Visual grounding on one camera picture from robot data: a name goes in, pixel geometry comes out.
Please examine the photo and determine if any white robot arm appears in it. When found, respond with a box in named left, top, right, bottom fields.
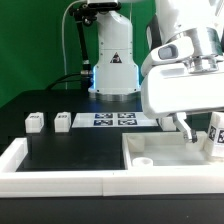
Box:
left=87, top=0, right=224, bottom=142

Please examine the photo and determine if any black cable bundle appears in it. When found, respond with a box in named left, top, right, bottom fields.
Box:
left=45, top=73, right=91, bottom=91

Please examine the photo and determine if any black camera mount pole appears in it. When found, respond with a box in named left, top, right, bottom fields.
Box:
left=69, top=3, right=97, bottom=91

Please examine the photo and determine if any white square table top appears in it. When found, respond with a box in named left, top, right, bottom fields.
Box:
left=122, top=131, right=209, bottom=170

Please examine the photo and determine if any white cable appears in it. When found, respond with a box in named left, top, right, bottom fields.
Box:
left=61, top=0, right=88, bottom=90

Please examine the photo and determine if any white fiducial marker sheet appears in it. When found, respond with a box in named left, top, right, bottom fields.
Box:
left=72, top=112, right=157, bottom=128

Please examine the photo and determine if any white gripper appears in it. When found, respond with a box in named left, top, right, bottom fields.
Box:
left=141, top=37, right=224, bottom=143

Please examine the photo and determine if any white U-shaped obstacle fence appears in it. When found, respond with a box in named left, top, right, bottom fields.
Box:
left=0, top=138, right=224, bottom=198

